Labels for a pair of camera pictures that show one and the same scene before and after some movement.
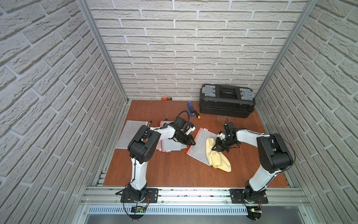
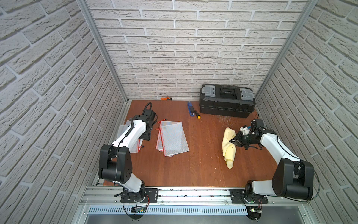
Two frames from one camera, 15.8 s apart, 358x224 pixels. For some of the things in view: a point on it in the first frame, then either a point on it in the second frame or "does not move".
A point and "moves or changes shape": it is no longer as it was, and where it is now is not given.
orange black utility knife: (167, 98) does not move
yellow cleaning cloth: (216, 159) moves or changes shape
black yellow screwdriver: (198, 115) does not move
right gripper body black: (224, 144) to (244, 141)
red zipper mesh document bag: (198, 149) to (174, 137)
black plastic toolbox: (226, 101) does not move
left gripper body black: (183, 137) to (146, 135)
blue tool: (191, 108) does not move
